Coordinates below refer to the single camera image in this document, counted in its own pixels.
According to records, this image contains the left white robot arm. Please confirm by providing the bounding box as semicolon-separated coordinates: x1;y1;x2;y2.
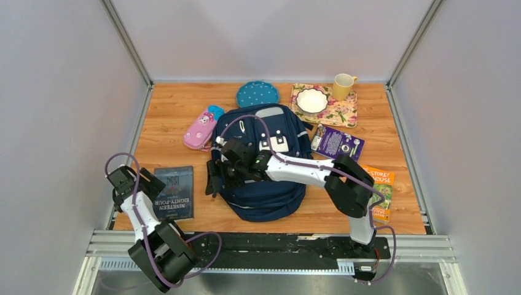
106;165;200;293

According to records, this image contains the orange Treehouse book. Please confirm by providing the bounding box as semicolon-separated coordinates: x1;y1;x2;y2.
361;165;395;224

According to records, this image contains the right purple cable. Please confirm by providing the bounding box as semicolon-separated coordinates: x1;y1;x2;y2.
210;114;398;285

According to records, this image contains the white scalloped bowl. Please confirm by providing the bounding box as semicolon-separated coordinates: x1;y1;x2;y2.
296;88;328;116

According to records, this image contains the purple paperback book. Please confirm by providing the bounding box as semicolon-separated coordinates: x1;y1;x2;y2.
311;124;365;162

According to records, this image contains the pink cartoon pencil case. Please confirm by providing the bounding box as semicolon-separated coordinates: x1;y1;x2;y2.
182;105;225;151

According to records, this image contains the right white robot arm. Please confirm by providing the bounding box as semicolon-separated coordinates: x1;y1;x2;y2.
205;138;381;258

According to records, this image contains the blue polka dot plate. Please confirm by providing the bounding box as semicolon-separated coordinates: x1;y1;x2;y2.
235;81;280;108

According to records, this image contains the yellow ceramic mug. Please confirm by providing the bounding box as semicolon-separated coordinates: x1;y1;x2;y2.
332;73;358;101

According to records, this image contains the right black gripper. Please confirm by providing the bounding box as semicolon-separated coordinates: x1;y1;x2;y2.
206;158;247;195

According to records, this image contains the navy blue student backpack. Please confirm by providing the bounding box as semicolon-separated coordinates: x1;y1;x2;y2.
205;103;312;222

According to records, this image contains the floral rectangular tray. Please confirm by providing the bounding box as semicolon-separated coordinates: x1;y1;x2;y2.
289;83;358;128

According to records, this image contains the dark blue 1984 book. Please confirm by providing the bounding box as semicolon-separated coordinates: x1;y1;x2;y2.
153;166;194;221

